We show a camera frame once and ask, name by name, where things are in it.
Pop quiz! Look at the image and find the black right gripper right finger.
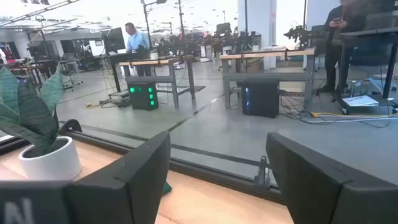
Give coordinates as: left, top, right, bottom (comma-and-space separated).
266, 132, 398, 224

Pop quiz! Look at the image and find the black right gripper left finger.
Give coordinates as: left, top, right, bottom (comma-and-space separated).
67, 130, 172, 224

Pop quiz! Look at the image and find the dark green folded cloth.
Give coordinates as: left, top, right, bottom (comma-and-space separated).
161, 181, 173, 196

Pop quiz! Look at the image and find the white round plant pot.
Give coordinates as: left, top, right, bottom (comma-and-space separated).
17, 136, 83, 182

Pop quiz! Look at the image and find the computer tower with green lights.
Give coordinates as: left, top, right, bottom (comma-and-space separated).
127, 81, 159, 111

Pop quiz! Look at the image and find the white flat box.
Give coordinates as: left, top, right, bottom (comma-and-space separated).
341, 95, 379, 108

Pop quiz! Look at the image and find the computer tower with blue lights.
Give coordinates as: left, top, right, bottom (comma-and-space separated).
241, 81, 280, 119

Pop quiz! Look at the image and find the green snake plant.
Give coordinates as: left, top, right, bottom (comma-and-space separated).
0, 60, 65, 155

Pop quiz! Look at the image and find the black desk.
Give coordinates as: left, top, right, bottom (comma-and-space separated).
337, 27, 398, 100
108, 51, 150, 93

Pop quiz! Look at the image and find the grey workbench with wooden top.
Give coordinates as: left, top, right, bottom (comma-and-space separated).
219, 48, 317, 110
119, 54, 206, 109

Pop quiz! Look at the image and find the black office chair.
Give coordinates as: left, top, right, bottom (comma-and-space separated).
60, 52, 83, 91

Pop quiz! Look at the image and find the person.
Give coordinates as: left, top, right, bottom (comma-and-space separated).
317, 0, 368, 93
124, 22, 152, 77

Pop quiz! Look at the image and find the black monitor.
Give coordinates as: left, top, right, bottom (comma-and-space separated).
101, 27, 127, 56

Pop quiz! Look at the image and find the metal rail clamp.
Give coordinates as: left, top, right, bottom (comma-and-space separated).
254, 155, 271, 189

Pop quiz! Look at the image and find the yellow floor cable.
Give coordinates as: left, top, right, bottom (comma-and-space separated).
310, 111, 398, 119

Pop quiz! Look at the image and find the black curved bracket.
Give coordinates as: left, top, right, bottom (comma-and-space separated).
58, 119, 83, 133

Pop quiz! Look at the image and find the black camera stand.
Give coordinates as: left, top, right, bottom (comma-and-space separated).
140, 0, 169, 50

